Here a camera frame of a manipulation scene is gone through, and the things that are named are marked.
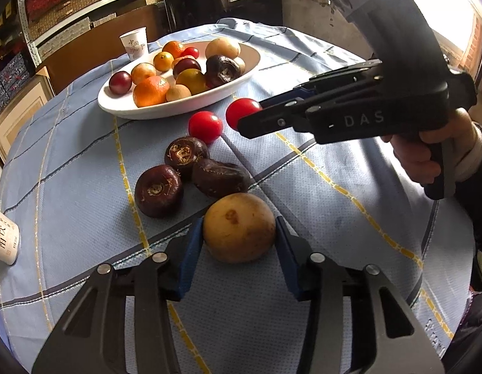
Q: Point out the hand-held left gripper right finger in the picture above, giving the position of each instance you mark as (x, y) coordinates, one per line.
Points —
(285, 257)

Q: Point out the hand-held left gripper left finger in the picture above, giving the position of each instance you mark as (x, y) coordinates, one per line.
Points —
(188, 257)

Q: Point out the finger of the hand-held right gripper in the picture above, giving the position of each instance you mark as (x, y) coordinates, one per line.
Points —
(299, 92)
(264, 122)

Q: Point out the red cherry tomato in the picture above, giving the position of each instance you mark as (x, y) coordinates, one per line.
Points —
(239, 111)
(190, 52)
(205, 126)

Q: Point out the white round plate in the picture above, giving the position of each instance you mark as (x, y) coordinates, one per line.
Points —
(116, 103)

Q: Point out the person's right hand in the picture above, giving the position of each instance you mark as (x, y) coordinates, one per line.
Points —
(463, 132)

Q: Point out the dark brown water chestnut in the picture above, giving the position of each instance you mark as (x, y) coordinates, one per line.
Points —
(221, 177)
(159, 191)
(186, 156)
(222, 71)

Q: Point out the light blue checked tablecloth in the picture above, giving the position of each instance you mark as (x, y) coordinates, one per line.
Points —
(342, 210)

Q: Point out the bright window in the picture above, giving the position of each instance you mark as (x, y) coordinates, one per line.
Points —
(467, 19)

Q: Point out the small tan round fruit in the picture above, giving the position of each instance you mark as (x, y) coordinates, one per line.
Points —
(178, 92)

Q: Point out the dark red plum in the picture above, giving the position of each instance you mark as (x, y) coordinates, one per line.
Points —
(186, 65)
(120, 82)

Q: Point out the black chair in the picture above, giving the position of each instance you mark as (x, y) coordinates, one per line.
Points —
(225, 7)

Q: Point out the orange tangerine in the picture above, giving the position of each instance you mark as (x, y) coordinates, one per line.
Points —
(173, 48)
(151, 91)

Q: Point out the small orange kumquat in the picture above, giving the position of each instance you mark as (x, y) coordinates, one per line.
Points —
(163, 61)

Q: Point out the peach coloured round fruit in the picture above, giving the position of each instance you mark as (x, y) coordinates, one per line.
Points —
(143, 73)

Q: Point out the white printed paper cup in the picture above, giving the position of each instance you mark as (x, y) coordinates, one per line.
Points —
(5, 241)

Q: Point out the brown wooden board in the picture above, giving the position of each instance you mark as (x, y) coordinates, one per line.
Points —
(88, 54)

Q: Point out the stack of blue patterned boxes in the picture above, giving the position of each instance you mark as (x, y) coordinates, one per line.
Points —
(9, 81)

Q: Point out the metal shelf rack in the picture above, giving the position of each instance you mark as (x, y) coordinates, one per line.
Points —
(28, 35)

